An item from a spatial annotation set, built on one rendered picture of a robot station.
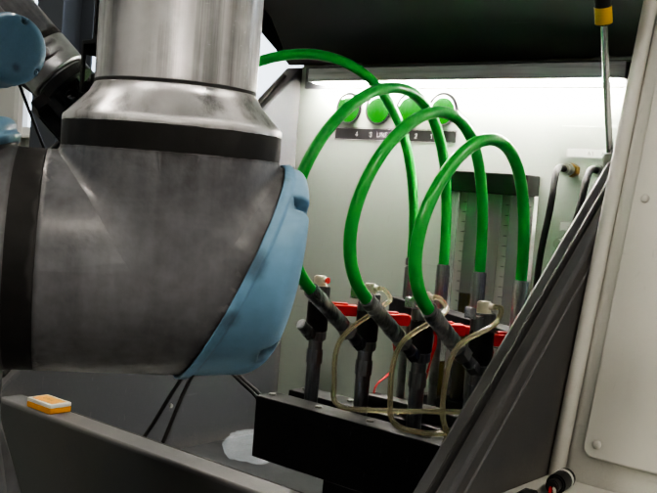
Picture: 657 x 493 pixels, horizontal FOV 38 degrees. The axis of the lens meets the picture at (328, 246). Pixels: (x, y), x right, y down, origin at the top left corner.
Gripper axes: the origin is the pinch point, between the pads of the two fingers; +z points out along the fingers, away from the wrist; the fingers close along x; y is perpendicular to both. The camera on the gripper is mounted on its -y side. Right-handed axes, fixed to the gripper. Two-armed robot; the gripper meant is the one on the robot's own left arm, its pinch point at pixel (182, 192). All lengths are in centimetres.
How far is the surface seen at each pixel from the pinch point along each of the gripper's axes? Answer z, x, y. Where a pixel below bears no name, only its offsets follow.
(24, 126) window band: -181, -679, -85
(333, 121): 6.1, 17.6, -14.6
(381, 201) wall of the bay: 18.9, -22.5, -28.2
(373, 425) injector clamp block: 35.7, 10.6, 3.3
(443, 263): 29.3, -0.9, -20.8
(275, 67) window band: -66, -478, -206
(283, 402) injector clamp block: 28.0, -0.1, 7.8
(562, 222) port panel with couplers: 36, 2, -37
